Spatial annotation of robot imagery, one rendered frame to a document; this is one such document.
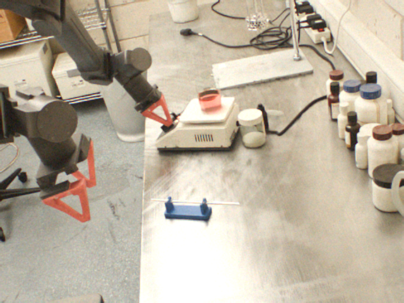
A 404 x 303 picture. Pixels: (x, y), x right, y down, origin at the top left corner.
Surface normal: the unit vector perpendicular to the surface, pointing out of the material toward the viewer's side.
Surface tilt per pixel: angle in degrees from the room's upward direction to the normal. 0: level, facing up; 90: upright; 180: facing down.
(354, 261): 0
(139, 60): 63
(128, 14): 90
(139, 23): 90
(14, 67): 92
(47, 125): 84
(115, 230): 0
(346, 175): 0
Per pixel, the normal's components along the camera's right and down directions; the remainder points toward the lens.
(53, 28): 0.04, 0.99
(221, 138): -0.28, 0.54
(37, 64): 0.07, 0.54
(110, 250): -0.18, -0.84
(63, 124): 0.59, 0.22
